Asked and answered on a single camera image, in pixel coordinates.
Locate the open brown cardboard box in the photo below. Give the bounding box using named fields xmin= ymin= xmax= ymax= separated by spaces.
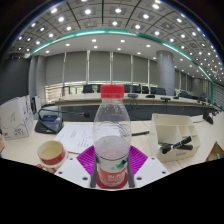
xmin=204 ymin=141 xmax=224 ymax=163

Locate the white desk organizer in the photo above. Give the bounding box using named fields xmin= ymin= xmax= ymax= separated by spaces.
xmin=147 ymin=112 xmax=202 ymax=164

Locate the group of black office chairs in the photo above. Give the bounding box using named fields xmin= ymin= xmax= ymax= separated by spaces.
xmin=81 ymin=83 xmax=214 ymax=101

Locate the long curved conference desk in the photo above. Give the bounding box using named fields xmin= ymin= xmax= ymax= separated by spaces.
xmin=54 ymin=92 xmax=216 ymax=123

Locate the white cardboard box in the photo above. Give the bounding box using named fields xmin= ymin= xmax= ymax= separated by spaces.
xmin=0 ymin=94 xmax=35 ymax=141

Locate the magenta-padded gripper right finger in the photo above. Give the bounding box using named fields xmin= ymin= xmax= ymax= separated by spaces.
xmin=126 ymin=144 xmax=170 ymax=190

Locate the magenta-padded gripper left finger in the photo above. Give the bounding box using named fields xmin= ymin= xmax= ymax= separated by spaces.
xmin=53 ymin=144 xmax=98 ymax=190

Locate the black pen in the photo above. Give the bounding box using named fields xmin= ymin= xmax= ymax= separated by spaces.
xmin=131 ymin=130 xmax=151 ymax=137

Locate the black marker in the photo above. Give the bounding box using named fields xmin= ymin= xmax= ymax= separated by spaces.
xmin=158 ymin=135 xmax=195 ymax=155

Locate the red and cream mug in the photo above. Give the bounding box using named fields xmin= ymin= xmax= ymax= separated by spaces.
xmin=36 ymin=139 xmax=69 ymax=175

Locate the group of ceiling lights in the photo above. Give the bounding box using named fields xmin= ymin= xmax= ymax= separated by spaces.
xmin=16 ymin=0 xmax=224 ymax=78

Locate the white printed paper sheet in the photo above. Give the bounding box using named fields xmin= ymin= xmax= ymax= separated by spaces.
xmin=53 ymin=122 xmax=97 ymax=155

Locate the clear red-capped water bottle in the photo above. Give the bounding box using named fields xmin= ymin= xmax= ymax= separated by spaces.
xmin=92 ymin=83 xmax=133 ymax=190

